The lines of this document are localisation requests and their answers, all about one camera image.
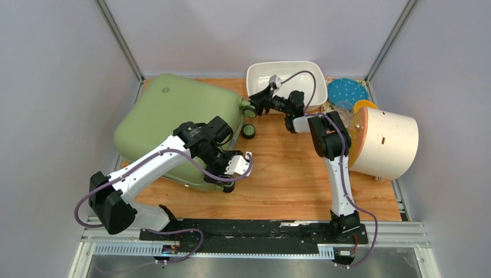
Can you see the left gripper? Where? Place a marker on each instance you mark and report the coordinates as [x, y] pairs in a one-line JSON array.
[[220, 172]]

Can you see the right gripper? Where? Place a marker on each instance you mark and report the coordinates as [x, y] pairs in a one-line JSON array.
[[264, 98]]

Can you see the green hard-shell suitcase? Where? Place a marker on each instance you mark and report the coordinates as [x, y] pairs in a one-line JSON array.
[[168, 101]]

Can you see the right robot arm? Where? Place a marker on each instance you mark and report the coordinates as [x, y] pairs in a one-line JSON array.
[[331, 142]]

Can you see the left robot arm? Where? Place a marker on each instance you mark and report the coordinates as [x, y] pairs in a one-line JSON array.
[[112, 196]]

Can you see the white plastic tub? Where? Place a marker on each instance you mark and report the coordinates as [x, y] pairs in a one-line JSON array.
[[311, 80]]

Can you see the clear drinking glass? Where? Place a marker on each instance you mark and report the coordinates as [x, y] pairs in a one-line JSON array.
[[346, 112]]

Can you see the floral placemat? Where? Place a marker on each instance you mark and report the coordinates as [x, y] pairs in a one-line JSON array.
[[330, 105]]

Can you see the blue dotted plate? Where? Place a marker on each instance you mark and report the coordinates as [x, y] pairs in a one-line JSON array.
[[347, 91]]

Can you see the yellow bowl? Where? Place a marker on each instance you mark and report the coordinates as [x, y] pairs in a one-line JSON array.
[[363, 103]]

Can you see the transparent orange disc lid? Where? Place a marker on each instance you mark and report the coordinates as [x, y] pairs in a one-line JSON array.
[[357, 132]]

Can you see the cream cylindrical container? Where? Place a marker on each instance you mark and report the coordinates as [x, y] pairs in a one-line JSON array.
[[390, 146]]

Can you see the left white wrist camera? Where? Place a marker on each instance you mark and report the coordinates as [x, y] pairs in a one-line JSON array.
[[240, 165]]

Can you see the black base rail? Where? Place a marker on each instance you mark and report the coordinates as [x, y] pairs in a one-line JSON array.
[[253, 236]]

